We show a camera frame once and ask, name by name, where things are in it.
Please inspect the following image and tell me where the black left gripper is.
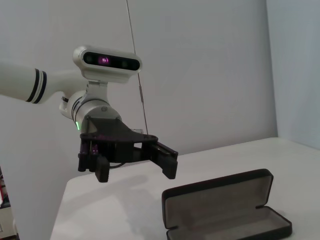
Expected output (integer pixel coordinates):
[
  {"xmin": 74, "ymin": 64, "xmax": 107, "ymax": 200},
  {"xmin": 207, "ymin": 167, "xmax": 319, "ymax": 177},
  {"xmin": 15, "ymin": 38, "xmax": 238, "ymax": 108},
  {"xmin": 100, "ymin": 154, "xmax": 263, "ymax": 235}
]
[{"xmin": 77, "ymin": 116, "xmax": 179, "ymax": 183}]

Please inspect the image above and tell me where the black glasses case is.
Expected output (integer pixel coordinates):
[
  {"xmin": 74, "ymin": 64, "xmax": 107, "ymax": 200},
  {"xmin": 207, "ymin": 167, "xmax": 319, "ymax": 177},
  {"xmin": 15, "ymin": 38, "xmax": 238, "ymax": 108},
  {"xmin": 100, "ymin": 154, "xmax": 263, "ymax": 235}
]
[{"xmin": 161, "ymin": 168, "xmax": 293, "ymax": 240}]

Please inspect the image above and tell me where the dark background equipment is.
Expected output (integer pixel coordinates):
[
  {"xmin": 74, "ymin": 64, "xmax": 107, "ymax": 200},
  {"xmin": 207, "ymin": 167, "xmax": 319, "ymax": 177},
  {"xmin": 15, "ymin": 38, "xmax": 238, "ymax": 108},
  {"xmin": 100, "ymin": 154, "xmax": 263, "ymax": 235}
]
[{"xmin": 0, "ymin": 163, "xmax": 12, "ymax": 240}]

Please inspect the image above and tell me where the left gripper cable with plug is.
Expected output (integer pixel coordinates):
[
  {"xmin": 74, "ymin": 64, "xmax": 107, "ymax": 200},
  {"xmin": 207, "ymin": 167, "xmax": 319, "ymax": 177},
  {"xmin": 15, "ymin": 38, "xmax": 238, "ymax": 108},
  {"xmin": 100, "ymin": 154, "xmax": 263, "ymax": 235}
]
[{"xmin": 107, "ymin": 159, "xmax": 132, "ymax": 170}]

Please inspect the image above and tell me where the thin metal hanging wire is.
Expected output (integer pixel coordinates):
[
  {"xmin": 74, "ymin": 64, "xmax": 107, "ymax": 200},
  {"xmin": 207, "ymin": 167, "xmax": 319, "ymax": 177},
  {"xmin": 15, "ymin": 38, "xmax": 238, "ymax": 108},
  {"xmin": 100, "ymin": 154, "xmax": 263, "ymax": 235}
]
[{"xmin": 126, "ymin": 0, "xmax": 150, "ymax": 136}]

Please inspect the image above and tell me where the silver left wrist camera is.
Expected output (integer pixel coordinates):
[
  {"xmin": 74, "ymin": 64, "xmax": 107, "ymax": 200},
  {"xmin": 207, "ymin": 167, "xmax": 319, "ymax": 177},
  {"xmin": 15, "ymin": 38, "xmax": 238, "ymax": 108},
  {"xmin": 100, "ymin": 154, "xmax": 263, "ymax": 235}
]
[{"xmin": 72, "ymin": 45, "xmax": 143, "ymax": 85}]

